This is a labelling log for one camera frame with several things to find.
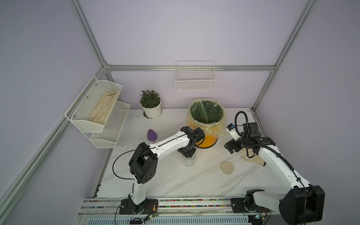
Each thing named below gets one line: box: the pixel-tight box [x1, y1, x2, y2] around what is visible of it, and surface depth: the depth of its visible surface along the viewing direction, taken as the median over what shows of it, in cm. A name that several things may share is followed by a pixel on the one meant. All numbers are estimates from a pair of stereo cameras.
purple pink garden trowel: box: [147, 128, 158, 144], surface depth 106 cm
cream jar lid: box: [220, 160, 235, 175], surface depth 88 cm
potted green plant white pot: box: [139, 89, 162, 120], surface depth 106 cm
